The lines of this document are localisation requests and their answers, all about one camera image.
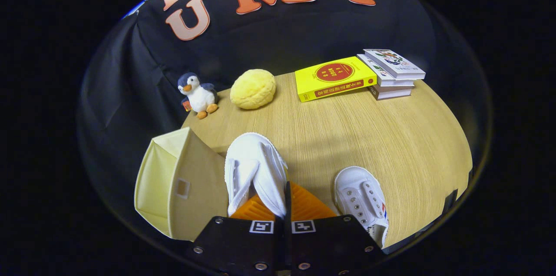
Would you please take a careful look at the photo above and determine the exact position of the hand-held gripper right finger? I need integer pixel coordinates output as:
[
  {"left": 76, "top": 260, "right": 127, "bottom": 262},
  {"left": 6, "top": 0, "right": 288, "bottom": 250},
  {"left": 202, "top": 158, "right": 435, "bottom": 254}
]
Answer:
[{"left": 285, "top": 181, "right": 386, "bottom": 276}]

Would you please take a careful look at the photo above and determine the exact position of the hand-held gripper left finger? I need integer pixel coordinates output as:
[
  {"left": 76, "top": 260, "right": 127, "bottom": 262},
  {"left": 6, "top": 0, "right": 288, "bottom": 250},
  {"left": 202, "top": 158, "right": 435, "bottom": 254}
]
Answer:
[{"left": 186, "top": 193, "right": 287, "bottom": 276}]

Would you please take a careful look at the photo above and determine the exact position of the white canvas shoe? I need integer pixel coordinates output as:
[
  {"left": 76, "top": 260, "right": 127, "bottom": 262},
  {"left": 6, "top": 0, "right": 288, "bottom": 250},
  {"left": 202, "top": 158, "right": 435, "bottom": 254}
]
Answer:
[
  {"left": 224, "top": 132, "right": 289, "bottom": 219},
  {"left": 334, "top": 166, "right": 390, "bottom": 249}
]

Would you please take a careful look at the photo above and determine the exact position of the beige fabric storage box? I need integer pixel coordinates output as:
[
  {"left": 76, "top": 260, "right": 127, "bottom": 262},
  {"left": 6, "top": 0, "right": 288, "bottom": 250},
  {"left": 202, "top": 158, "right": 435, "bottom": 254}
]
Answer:
[{"left": 134, "top": 127, "right": 231, "bottom": 242}]

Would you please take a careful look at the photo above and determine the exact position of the dark flat device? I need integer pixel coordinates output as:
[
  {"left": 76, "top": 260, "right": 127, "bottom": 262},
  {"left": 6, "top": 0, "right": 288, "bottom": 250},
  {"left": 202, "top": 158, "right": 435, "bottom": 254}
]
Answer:
[{"left": 442, "top": 188, "right": 460, "bottom": 216}]

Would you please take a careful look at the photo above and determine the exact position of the penguin plush toy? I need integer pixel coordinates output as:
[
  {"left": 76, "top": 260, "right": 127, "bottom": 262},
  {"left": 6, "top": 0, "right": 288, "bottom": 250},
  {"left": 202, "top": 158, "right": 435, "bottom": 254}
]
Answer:
[{"left": 177, "top": 72, "right": 219, "bottom": 120}]

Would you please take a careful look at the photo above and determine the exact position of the yellow round plush cushion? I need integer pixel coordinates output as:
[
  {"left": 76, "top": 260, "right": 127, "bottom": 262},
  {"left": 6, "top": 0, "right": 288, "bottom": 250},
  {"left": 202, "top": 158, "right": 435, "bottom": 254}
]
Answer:
[{"left": 230, "top": 69, "right": 277, "bottom": 110}]

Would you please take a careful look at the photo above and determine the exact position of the plain white book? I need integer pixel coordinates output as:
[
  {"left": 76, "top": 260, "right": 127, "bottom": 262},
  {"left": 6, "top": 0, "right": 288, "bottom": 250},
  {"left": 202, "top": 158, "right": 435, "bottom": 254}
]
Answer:
[{"left": 368, "top": 84, "right": 414, "bottom": 101}]

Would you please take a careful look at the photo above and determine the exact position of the yellow book with red circle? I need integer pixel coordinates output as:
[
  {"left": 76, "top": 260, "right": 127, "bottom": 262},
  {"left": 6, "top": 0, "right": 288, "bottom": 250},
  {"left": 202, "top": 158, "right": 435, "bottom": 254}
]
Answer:
[{"left": 295, "top": 56, "right": 377, "bottom": 103}]

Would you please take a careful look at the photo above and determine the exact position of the white book with printed cover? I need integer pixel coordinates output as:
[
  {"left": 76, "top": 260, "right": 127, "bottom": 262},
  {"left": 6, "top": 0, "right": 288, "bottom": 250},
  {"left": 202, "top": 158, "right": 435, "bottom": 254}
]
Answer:
[{"left": 357, "top": 53, "right": 416, "bottom": 87}]

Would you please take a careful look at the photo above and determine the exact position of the black backdrop cloth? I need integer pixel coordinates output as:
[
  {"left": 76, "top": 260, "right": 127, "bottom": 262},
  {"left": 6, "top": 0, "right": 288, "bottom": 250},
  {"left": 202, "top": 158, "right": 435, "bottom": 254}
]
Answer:
[{"left": 77, "top": 0, "right": 493, "bottom": 246}]

